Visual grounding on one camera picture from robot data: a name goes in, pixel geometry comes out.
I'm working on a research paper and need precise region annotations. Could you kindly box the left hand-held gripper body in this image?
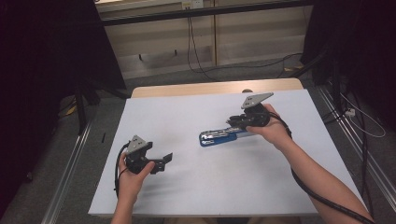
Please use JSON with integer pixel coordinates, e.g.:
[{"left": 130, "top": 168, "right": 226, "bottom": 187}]
[{"left": 124, "top": 134, "right": 167, "bottom": 175}]

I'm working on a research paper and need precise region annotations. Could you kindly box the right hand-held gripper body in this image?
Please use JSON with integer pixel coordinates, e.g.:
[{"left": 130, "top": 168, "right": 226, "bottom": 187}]
[{"left": 226, "top": 91, "right": 276, "bottom": 132}]

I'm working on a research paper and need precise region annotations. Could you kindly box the blue stapler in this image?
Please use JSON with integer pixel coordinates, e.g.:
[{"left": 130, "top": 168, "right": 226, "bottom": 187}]
[{"left": 198, "top": 125, "right": 260, "bottom": 147}]

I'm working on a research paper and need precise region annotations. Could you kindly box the person's right hand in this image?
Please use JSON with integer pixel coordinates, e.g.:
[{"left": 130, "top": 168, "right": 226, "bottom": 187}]
[{"left": 245, "top": 103, "right": 294, "bottom": 152}]

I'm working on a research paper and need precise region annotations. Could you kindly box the person's left hand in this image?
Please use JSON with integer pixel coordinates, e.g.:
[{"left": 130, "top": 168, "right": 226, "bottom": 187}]
[{"left": 117, "top": 151, "right": 156, "bottom": 203}]

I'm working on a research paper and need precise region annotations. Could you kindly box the white table cover board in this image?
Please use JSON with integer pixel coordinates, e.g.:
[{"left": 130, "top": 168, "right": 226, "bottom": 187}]
[{"left": 88, "top": 89, "right": 369, "bottom": 217}]

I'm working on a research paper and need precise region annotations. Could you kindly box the wooden table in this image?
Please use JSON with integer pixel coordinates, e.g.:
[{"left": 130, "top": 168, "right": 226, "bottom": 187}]
[{"left": 130, "top": 77, "right": 304, "bottom": 99}]

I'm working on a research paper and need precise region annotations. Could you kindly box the black metal stand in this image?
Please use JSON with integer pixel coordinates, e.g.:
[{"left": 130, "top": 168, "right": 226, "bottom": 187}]
[
  {"left": 74, "top": 78, "right": 129, "bottom": 136},
  {"left": 288, "top": 46, "right": 344, "bottom": 117}
]

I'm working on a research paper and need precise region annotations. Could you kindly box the black horizontal bar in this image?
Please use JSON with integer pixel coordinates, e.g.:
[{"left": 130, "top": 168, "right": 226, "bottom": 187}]
[{"left": 100, "top": 0, "right": 314, "bottom": 27}]

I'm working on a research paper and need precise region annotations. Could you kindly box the black curtain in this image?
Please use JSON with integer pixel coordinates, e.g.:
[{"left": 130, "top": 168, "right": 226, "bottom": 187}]
[
  {"left": 0, "top": 0, "right": 127, "bottom": 216},
  {"left": 300, "top": 0, "right": 396, "bottom": 133}
]

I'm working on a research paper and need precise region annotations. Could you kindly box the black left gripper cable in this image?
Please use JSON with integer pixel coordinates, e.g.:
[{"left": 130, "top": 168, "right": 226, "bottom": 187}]
[{"left": 113, "top": 142, "right": 131, "bottom": 199}]

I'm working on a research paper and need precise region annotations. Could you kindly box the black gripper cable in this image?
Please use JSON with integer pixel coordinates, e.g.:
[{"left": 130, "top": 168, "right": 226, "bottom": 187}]
[
  {"left": 113, "top": 142, "right": 131, "bottom": 199},
  {"left": 265, "top": 110, "right": 376, "bottom": 224}
]

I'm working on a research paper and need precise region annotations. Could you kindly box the long black floor cable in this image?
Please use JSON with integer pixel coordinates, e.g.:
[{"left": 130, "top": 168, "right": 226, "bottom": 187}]
[{"left": 189, "top": 17, "right": 304, "bottom": 83}]

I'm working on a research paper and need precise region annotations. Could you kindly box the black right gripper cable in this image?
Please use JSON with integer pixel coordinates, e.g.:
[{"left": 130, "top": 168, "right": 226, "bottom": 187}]
[{"left": 265, "top": 110, "right": 376, "bottom": 224}]

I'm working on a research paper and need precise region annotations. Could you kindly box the aluminium floor rail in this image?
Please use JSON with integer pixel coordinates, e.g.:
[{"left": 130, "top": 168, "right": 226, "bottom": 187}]
[
  {"left": 316, "top": 84, "right": 396, "bottom": 213},
  {"left": 41, "top": 120, "right": 93, "bottom": 224}
]

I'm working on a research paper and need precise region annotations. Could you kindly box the black hanging cable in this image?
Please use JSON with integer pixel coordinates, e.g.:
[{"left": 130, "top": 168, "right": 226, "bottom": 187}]
[{"left": 186, "top": 17, "right": 201, "bottom": 75}]

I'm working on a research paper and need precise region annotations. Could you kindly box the thick black floor cable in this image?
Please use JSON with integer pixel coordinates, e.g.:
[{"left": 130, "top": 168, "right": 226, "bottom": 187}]
[{"left": 320, "top": 90, "right": 376, "bottom": 218}]

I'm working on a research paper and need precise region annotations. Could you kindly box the white wall socket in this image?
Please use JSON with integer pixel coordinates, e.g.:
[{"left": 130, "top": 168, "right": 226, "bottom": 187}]
[{"left": 181, "top": 0, "right": 205, "bottom": 10}]

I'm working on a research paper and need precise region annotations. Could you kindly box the white cable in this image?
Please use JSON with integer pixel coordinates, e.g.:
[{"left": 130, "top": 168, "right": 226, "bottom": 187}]
[{"left": 338, "top": 92, "right": 388, "bottom": 139}]

